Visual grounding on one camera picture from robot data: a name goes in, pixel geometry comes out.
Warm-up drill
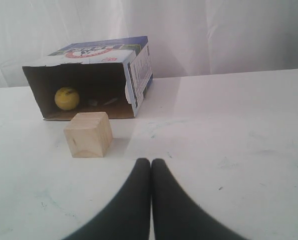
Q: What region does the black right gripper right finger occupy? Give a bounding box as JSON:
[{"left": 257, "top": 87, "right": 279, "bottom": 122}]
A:
[{"left": 151, "top": 158, "right": 241, "bottom": 240}]

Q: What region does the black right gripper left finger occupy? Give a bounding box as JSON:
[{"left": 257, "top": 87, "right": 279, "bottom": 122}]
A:
[{"left": 66, "top": 158, "right": 151, "bottom": 240}]

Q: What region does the yellow ball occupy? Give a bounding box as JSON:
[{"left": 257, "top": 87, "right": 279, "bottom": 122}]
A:
[{"left": 54, "top": 87, "right": 80, "bottom": 111}]

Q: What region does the wooden cube block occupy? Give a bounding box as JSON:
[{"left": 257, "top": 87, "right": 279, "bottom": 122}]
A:
[{"left": 64, "top": 112, "right": 113, "bottom": 158}]

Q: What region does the blue white cardboard box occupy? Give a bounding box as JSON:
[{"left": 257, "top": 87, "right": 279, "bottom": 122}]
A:
[{"left": 22, "top": 36, "right": 153, "bottom": 121}]

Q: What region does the white backdrop curtain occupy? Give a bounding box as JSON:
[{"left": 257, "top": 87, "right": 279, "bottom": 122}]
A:
[{"left": 0, "top": 0, "right": 298, "bottom": 88}]

